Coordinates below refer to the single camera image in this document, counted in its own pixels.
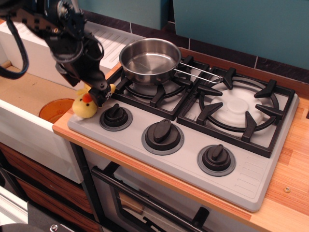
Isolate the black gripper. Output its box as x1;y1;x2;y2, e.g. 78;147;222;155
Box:
49;36;113;107

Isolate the yellow stuffed duck toy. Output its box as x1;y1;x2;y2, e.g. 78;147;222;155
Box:
72;83;116;120

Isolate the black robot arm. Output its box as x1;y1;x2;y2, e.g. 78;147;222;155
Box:
0;0;112;107

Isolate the stainless steel pan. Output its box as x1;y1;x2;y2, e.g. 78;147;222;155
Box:
119;38;221;86

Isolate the orange plastic bowl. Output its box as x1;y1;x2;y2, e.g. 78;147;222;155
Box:
39;98;74;123

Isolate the black left stove knob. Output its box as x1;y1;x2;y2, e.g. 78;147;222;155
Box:
99;103;133;131

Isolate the black stove knob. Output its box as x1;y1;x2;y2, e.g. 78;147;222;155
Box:
141;119;184;156
197;144;236;177
99;103;133;131

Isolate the white toy sink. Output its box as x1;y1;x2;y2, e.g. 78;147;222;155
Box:
0;22;143;184

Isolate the black middle stove knob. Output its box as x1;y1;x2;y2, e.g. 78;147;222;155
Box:
141;119;184;156

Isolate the black left burner grate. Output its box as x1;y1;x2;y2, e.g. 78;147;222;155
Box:
101;56;210;121

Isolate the black burner grate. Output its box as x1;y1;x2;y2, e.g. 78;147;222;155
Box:
177;67;299;158
101;56;210;121

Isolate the toy oven door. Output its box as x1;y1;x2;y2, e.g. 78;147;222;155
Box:
90;161;244;232

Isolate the white right burner disc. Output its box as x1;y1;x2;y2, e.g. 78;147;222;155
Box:
204;86;264;128

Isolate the black right stove knob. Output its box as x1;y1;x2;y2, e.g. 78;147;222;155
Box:
197;144;236;177

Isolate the black right burner grate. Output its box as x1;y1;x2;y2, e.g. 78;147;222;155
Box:
177;67;299;158

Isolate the grey toy stove top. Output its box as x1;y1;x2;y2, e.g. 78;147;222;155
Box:
67;55;300;213

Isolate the black braided cable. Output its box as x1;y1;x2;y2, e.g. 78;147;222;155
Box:
0;15;30;80

